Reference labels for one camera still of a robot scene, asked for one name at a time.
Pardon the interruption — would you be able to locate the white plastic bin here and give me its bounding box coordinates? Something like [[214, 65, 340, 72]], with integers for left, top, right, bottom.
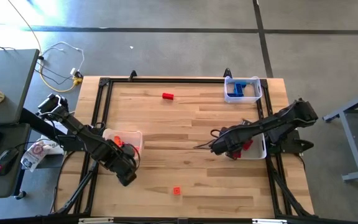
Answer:
[[228, 130, 268, 161], [102, 128, 144, 157]]

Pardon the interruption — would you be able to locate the clear plastic bin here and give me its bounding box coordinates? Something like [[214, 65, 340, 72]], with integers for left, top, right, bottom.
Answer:
[[223, 75, 264, 105]]

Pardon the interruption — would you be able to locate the white printed box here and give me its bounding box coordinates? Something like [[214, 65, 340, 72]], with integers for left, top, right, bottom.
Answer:
[[41, 136, 65, 156]]

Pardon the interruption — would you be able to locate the white snack packet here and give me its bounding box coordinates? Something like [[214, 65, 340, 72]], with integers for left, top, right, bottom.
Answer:
[[20, 141, 52, 173]]

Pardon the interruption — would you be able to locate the dark gray desk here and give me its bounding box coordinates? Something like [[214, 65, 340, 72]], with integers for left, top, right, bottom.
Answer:
[[0, 123, 32, 200]]

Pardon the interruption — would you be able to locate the black computer mouse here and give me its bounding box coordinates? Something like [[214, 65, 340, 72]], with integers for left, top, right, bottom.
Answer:
[[0, 147, 21, 177]]

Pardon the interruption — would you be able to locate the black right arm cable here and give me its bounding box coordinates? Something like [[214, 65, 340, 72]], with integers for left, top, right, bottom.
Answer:
[[193, 129, 225, 149]]

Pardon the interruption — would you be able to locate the silver metal bracket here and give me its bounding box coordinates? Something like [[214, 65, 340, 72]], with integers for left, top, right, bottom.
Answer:
[[78, 217, 115, 224], [252, 218, 288, 224]]

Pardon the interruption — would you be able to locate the yellow cable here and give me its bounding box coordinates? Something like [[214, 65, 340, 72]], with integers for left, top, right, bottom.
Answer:
[[39, 60, 83, 93]]

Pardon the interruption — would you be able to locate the gray metal table frame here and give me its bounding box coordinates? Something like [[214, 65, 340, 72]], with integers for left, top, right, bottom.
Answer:
[[322, 84, 358, 184]]

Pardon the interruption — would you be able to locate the white cable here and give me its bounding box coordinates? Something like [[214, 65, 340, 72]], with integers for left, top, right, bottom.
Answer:
[[40, 40, 85, 76]]

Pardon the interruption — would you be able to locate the thin beige cable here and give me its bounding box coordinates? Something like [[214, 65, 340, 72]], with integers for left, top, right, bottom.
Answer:
[[7, 0, 42, 54]]

